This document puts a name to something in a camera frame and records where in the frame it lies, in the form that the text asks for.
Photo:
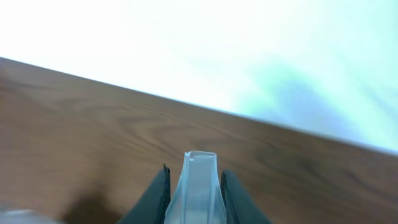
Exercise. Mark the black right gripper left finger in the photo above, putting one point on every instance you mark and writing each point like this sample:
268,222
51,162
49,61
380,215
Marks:
153,203

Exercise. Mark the clear pump spray bottle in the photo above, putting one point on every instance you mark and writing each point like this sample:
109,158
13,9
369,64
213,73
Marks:
197,198

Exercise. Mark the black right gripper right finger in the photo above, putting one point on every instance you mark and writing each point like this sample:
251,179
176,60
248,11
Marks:
240,207

